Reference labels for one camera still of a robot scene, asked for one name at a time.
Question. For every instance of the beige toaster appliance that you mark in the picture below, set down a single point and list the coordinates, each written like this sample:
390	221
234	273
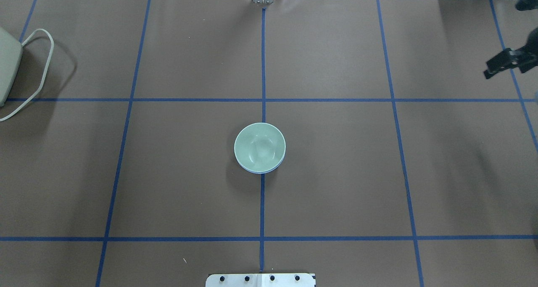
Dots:
10	58

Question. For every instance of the blue bowl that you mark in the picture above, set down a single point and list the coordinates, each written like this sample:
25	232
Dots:
259	158

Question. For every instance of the white pedestal base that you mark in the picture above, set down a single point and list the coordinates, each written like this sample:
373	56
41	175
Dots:
262	280

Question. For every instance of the green bowl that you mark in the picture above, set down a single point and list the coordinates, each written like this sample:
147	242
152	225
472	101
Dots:
260	132

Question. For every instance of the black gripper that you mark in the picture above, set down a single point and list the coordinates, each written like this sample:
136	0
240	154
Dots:
518	57

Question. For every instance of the brown table mat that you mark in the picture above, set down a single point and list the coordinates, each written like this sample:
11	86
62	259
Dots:
404	165

